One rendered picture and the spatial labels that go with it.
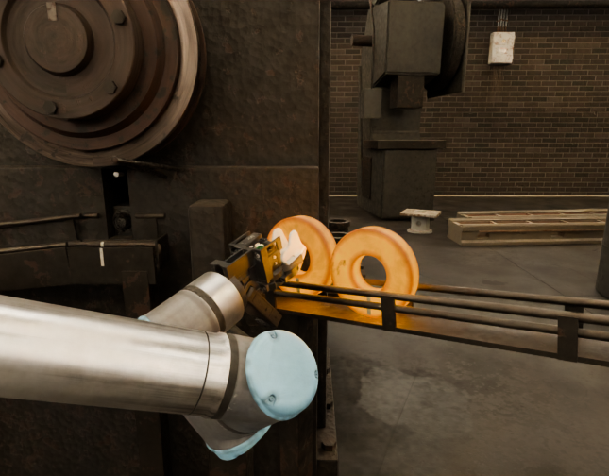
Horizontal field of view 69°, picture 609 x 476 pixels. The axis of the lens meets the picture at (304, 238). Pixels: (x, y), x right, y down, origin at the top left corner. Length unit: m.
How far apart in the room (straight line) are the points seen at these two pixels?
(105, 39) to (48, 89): 0.15
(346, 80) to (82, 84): 6.28
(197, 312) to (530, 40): 7.46
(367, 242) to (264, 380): 0.35
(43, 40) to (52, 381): 0.69
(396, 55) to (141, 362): 4.82
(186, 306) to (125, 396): 0.20
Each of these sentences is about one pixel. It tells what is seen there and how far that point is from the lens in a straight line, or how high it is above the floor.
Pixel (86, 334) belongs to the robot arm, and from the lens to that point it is 0.45.
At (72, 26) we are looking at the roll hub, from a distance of 0.98.
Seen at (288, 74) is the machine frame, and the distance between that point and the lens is 1.11.
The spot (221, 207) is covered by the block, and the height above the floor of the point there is 0.79.
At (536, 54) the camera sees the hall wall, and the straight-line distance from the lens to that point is 7.87.
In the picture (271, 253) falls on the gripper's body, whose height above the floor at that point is 0.76.
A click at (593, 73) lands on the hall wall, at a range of 8.23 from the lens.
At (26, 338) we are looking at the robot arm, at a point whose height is 0.78.
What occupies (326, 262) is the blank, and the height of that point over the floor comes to 0.73.
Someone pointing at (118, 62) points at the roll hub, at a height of 1.08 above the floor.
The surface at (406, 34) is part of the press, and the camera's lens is 5.18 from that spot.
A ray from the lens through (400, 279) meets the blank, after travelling 0.73.
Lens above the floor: 0.95
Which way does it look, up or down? 13 degrees down
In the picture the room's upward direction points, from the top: straight up
